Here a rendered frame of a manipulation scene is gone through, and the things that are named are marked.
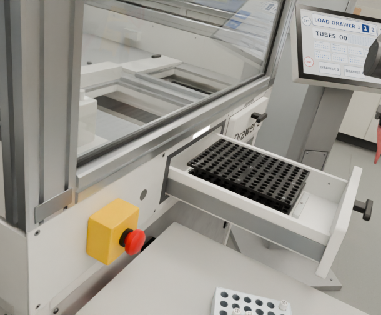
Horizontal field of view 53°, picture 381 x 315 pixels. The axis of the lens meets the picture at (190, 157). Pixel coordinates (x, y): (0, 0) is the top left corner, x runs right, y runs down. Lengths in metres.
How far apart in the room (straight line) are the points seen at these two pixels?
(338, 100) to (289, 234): 1.10
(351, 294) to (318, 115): 0.89
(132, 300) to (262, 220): 0.27
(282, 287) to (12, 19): 0.61
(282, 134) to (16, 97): 2.28
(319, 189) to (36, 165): 0.66
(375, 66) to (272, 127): 1.93
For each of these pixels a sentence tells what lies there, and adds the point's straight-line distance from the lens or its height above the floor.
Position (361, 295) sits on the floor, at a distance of 2.12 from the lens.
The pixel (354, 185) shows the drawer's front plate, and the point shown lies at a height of 0.93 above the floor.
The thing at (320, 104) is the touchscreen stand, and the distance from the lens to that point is 1.71.
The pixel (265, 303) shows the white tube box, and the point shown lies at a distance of 0.67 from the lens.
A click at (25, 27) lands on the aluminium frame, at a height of 1.18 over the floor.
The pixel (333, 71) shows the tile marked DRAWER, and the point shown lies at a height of 1.00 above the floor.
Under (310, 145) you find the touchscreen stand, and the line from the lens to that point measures 1.77.
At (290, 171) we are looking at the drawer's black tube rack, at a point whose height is 0.90.
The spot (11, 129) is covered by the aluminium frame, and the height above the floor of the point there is 1.07.
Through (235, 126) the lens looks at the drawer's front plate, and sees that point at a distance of 1.00.
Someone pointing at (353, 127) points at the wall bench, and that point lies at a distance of 3.89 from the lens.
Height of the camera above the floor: 1.26
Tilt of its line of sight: 26 degrees down
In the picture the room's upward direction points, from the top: 11 degrees clockwise
